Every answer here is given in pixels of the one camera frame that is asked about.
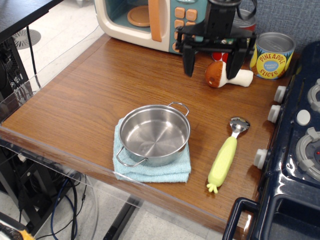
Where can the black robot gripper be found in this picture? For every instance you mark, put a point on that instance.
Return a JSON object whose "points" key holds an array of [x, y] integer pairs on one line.
{"points": [[216, 32]]}

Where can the plush brown white mushroom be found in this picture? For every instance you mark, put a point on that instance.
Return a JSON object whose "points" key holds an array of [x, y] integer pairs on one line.
{"points": [[216, 76]]}

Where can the stainless steel pot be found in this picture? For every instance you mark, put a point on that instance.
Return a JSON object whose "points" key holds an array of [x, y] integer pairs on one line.
{"points": [[153, 135]]}

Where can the tomato sauce can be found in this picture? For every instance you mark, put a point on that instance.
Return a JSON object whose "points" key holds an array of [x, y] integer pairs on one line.
{"points": [[246, 22]]}

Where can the pineapple slices can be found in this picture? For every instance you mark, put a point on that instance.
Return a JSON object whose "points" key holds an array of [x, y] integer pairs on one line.
{"points": [[272, 55]]}

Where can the toy microwave oven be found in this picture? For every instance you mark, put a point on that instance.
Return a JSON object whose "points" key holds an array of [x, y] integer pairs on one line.
{"points": [[148, 23]]}

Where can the light blue folded cloth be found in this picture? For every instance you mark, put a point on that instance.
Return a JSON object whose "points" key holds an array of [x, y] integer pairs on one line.
{"points": [[175, 172]]}

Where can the dark blue toy stove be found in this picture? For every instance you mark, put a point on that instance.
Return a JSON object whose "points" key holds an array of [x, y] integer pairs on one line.
{"points": [[288, 205]]}

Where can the black table leg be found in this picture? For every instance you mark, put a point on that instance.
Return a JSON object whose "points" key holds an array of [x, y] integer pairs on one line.
{"points": [[120, 222]]}

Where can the black computer tower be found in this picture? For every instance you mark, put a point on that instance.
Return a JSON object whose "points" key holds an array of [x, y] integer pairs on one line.
{"points": [[12, 71]]}

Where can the black desk at left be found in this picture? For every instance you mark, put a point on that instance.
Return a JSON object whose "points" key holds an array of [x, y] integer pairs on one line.
{"points": [[15, 15]]}

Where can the clear acrylic table guard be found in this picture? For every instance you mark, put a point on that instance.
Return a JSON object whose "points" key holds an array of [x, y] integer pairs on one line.
{"points": [[70, 120]]}

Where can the spoon with yellow-green handle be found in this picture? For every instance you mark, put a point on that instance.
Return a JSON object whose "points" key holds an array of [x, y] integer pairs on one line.
{"points": [[225, 155]]}

